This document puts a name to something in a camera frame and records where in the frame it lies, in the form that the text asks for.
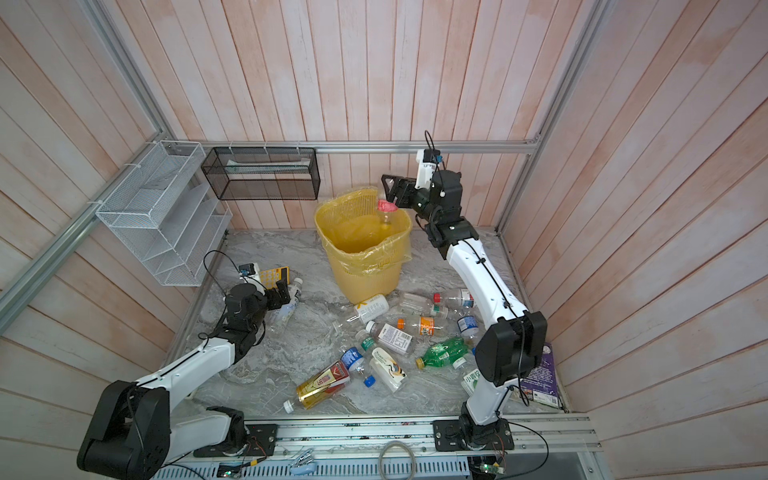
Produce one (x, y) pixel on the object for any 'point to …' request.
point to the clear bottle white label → (370, 308)
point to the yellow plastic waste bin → (367, 256)
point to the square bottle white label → (390, 337)
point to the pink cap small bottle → (386, 208)
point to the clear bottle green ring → (413, 305)
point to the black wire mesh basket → (263, 173)
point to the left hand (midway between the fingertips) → (274, 285)
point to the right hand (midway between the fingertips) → (391, 177)
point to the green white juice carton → (470, 382)
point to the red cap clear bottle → (461, 299)
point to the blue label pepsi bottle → (352, 360)
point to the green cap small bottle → (367, 342)
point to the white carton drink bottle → (386, 369)
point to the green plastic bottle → (449, 352)
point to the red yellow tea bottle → (319, 387)
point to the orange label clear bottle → (426, 326)
